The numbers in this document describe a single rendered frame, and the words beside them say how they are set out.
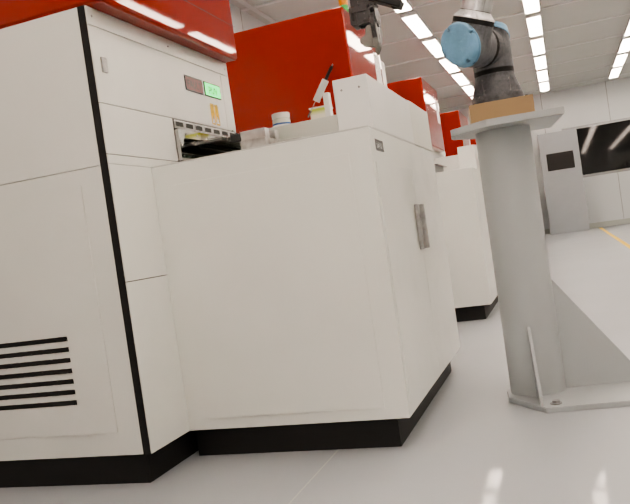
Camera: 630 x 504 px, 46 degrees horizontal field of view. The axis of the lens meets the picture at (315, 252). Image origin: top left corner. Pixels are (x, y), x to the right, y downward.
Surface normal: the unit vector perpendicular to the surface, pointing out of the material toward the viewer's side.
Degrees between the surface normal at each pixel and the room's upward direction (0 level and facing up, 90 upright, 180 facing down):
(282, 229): 90
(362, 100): 90
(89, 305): 90
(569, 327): 90
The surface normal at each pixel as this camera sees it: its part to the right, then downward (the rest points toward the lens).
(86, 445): -0.32, 0.06
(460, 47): -0.65, 0.26
